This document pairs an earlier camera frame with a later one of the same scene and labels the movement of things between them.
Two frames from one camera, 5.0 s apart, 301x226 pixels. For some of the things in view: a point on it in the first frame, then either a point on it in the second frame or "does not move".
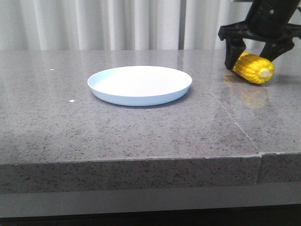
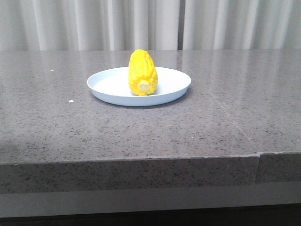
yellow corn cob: (256, 68) -> (143, 77)
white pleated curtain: (118, 24) does not move
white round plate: (139, 85) does not move
